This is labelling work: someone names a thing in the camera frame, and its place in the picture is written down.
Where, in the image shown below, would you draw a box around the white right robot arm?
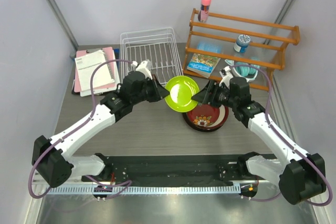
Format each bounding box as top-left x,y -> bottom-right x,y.
192,67 -> 333,207

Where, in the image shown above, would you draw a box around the blue paperback book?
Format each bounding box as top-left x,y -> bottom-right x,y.
187,53 -> 220,78

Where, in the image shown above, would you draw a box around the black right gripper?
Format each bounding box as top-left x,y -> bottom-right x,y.
192,80 -> 238,109

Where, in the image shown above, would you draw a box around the dark blue notebook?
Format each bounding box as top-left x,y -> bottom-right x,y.
113,48 -> 120,59

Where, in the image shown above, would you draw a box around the green plate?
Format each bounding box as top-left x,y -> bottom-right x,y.
164,76 -> 200,113

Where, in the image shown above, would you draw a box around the dark red patterned plate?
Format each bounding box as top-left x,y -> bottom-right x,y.
185,104 -> 221,128

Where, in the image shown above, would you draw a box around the orange wooden shelf rack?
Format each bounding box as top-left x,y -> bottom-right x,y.
182,9 -> 300,81

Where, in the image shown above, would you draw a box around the dark red cream plate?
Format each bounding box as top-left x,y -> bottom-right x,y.
193,105 -> 229,133

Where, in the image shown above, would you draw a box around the pink capped bottle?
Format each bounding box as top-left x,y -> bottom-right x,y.
198,0 -> 212,23

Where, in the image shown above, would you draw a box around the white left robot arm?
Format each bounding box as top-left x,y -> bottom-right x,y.
31,60 -> 169,188

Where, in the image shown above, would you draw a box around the white slotted cable duct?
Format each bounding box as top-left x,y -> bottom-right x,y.
48,184 -> 241,195

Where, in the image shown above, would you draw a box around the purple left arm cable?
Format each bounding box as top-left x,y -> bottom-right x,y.
27,59 -> 137,200

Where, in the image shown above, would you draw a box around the blue lidded jar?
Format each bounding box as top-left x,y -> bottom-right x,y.
234,34 -> 251,53

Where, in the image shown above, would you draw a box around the white manual booklet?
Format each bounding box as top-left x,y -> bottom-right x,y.
74,49 -> 118,97

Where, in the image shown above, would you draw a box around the clear blue plastic box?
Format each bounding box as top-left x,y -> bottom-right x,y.
197,41 -> 222,54

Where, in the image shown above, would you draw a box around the teal cat ear headphones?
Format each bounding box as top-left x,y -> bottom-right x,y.
225,59 -> 260,82

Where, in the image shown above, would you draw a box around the white wire dish rack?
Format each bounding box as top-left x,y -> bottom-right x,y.
119,27 -> 183,86

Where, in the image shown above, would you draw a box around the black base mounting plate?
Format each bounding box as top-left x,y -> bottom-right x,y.
93,154 -> 258,187

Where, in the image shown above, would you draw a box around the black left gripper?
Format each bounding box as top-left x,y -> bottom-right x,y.
131,74 -> 170,105

